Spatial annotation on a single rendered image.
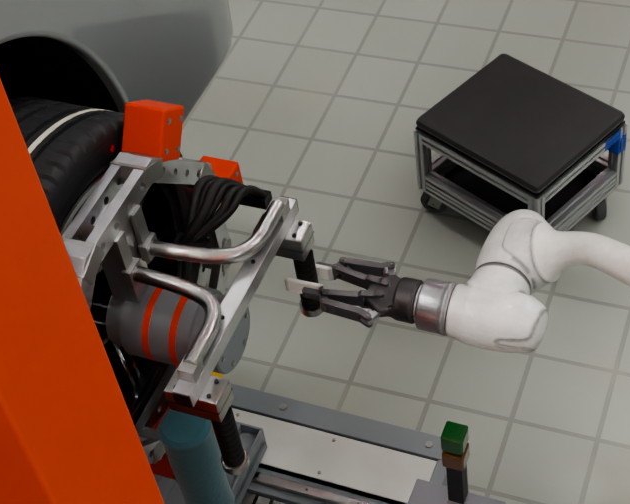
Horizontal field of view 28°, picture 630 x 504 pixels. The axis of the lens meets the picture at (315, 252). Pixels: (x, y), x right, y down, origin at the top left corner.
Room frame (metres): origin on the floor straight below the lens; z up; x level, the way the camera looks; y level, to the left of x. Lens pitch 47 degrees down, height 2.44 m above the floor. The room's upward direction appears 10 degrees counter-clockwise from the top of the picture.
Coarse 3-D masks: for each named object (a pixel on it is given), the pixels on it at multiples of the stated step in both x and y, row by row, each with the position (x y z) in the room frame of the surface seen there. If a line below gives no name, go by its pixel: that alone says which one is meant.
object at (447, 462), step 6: (468, 444) 1.21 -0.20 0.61; (468, 450) 1.20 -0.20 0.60; (444, 456) 1.19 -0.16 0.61; (450, 456) 1.19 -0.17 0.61; (456, 456) 1.19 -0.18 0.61; (462, 456) 1.19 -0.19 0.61; (468, 456) 1.20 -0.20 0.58; (444, 462) 1.19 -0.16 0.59; (450, 462) 1.19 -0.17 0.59; (456, 462) 1.18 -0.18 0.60; (462, 462) 1.18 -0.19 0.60; (456, 468) 1.18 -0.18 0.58; (462, 468) 1.18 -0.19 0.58
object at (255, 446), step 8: (240, 424) 1.65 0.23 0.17; (248, 424) 1.65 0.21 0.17; (240, 432) 1.65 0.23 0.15; (248, 432) 1.64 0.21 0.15; (256, 432) 1.63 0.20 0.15; (248, 440) 1.62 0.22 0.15; (256, 440) 1.60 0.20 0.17; (264, 440) 1.63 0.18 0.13; (248, 448) 1.60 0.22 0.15; (256, 448) 1.59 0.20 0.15; (264, 448) 1.62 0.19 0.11; (248, 456) 1.56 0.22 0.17; (256, 456) 1.59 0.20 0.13; (256, 464) 1.58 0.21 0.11; (248, 472) 1.55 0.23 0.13; (232, 480) 1.53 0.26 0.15; (240, 480) 1.52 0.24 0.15; (248, 480) 1.54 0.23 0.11; (232, 488) 1.49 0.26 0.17; (240, 488) 1.51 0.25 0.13; (240, 496) 1.50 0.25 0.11
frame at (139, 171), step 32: (128, 160) 1.50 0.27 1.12; (160, 160) 1.51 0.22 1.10; (192, 160) 1.63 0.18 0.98; (96, 192) 1.44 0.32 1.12; (128, 192) 1.43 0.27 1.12; (224, 224) 1.64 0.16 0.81; (96, 256) 1.32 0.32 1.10; (224, 288) 1.59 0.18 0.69; (160, 384) 1.44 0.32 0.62; (160, 416) 1.40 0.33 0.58; (160, 448) 1.31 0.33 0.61
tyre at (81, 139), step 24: (24, 120) 1.59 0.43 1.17; (48, 120) 1.59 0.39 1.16; (72, 120) 1.58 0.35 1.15; (96, 120) 1.58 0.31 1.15; (120, 120) 1.61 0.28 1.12; (48, 144) 1.52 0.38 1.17; (72, 144) 1.50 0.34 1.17; (96, 144) 1.52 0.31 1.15; (120, 144) 1.57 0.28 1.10; (48, 168) 1.45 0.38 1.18; (72, 168) 1.46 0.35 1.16; (96, 168) 1.51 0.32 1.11; (48, 192) 1.41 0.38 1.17; (72, 192) 1.44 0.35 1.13; (144, 408) 1.43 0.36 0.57
